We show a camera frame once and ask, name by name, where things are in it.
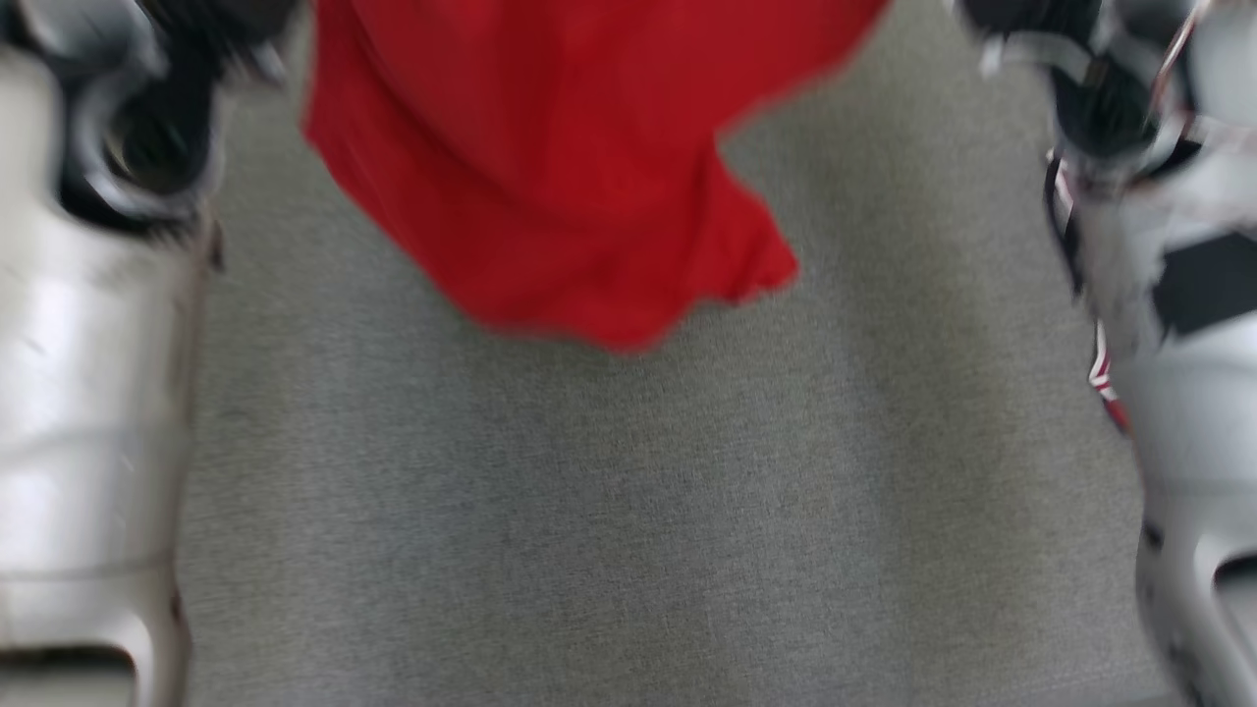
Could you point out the red basketball jersey number 23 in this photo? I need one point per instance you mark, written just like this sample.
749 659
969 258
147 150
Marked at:
560 167

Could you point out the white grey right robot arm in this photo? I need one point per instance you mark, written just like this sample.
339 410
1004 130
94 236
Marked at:
1198 412

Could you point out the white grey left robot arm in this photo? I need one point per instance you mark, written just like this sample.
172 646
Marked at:
88 393

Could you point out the grey fabric mat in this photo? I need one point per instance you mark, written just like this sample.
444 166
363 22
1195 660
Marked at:
638 511

